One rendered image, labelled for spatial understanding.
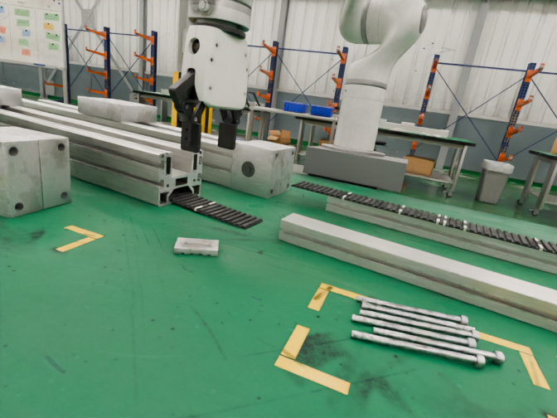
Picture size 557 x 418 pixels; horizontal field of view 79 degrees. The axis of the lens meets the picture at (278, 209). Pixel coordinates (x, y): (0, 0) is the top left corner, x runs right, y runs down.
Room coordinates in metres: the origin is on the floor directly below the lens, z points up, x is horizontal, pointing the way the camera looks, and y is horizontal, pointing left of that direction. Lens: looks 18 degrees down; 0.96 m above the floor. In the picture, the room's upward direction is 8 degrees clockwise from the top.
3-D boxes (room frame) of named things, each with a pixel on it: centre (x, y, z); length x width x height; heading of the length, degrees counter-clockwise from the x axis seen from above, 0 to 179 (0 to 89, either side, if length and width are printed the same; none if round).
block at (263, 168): (0.71, 0.04, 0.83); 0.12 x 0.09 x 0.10; 154
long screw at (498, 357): (0.25, -0.15, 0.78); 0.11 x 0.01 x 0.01; 81
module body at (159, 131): (0.89, 0.44, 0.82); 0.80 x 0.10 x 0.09; 64
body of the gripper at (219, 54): (0.52, 0.12, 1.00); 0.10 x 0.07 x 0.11; 154
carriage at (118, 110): (0.89, 0.44, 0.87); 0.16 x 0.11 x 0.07; 64
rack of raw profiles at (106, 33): (9.71, 5.43, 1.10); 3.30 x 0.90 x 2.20; 71
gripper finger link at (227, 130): (0.57, 0.09, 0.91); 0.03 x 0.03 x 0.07; 64
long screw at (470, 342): (0.26, -0.13, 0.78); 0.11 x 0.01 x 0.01; 81
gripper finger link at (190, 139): (0.47, 0.14, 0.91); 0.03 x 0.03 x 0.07; 64
